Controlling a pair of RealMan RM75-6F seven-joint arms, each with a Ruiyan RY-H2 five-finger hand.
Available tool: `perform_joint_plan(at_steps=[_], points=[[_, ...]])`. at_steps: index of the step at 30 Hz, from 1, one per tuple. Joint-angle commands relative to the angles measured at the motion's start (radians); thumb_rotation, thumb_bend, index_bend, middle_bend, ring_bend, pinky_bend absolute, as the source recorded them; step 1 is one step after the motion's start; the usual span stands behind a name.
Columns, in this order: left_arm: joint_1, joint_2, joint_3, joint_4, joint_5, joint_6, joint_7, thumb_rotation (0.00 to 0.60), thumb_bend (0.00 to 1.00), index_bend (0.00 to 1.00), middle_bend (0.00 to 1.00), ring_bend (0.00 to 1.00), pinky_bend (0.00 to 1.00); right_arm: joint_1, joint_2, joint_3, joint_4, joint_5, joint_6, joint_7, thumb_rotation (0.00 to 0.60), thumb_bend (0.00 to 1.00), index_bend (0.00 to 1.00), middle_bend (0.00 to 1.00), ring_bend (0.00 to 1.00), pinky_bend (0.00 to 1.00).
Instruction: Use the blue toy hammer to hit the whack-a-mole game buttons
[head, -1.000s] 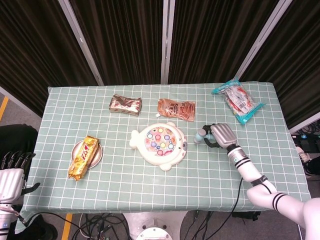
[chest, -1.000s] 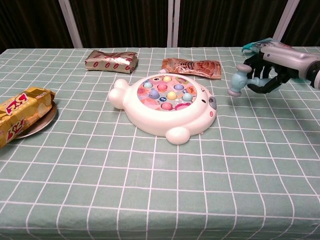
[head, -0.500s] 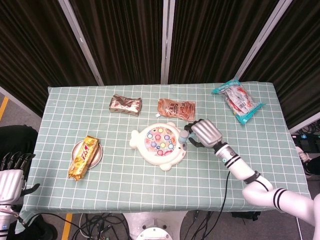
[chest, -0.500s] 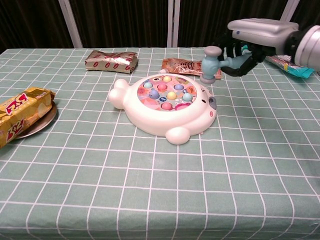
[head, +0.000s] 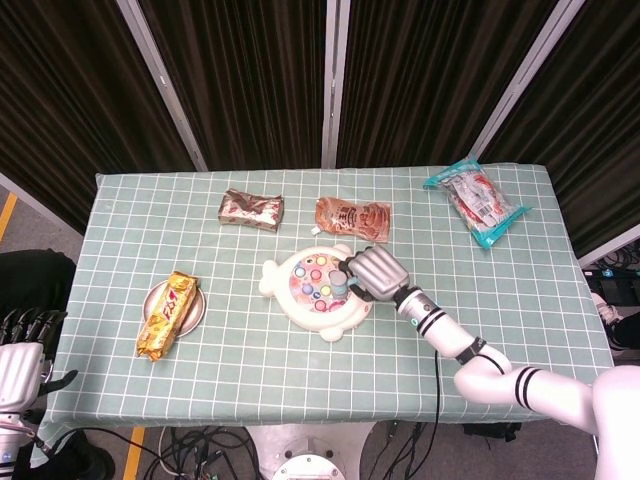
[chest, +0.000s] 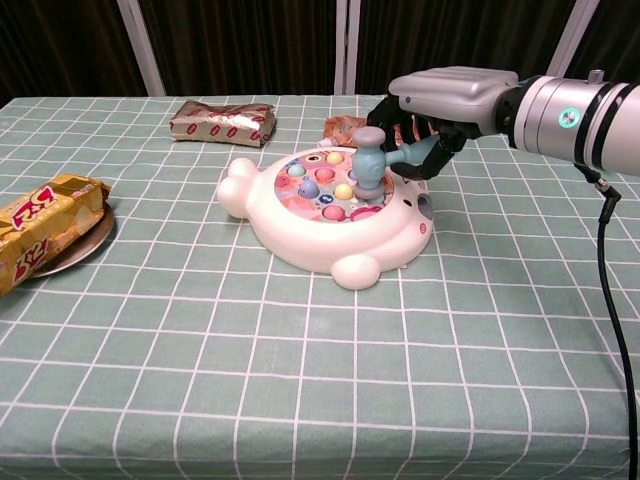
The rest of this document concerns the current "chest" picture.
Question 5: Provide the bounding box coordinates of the white whack-a-mole toy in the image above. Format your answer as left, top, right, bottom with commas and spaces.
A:
215, 146, 435, 292

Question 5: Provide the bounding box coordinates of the small blue handheld toy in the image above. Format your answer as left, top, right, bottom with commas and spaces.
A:
348, 127, 444, 204

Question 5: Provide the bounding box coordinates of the grey metal divider post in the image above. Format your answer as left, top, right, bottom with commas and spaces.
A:
546, 0, 602, 78
116, 0, 168, 97
333, 0, 361, 95

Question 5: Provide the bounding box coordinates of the round metal plate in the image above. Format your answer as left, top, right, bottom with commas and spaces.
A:
30, 199, 117, 279

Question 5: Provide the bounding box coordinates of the silver brown foil snack pack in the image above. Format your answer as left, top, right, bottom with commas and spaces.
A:
168, 99, 278, 149

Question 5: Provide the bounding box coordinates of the brown sauce pouch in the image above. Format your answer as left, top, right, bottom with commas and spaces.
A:
323, 115, 441, 152

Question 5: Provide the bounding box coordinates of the yellow cracker pack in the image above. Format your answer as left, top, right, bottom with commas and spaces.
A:
0, 173, 113, 298

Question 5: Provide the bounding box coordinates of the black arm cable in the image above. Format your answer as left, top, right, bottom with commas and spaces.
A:
573, 160, 640, 455

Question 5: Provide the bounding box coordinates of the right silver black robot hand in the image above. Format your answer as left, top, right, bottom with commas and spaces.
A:
366, 66, 521, 182

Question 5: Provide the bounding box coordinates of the dark brown curtain panel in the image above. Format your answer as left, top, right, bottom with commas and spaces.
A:
353, 0, 584, 96
563, 0, 640, 87
137, 0, 347, 97
0, 0, 151, 109

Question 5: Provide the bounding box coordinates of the green white checked tablecloth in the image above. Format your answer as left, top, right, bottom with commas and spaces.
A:
0, 92, 640, 480

